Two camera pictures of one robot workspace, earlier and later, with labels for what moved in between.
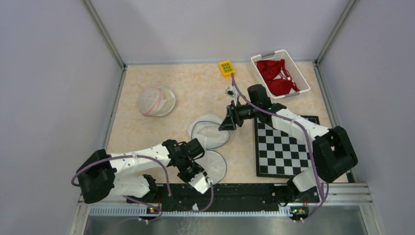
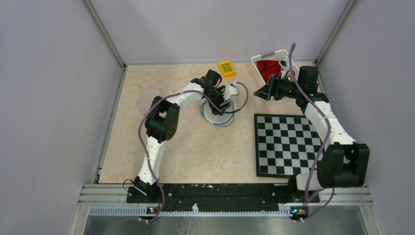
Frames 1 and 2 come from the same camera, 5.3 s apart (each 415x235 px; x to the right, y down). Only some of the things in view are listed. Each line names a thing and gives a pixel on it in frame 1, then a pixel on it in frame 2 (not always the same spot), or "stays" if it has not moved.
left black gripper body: [188, 170] → [216, 97]
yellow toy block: [226, 69] stays
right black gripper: [228, 124] → [275, 83]
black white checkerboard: [278, 154] stays
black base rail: [185, 196] stays
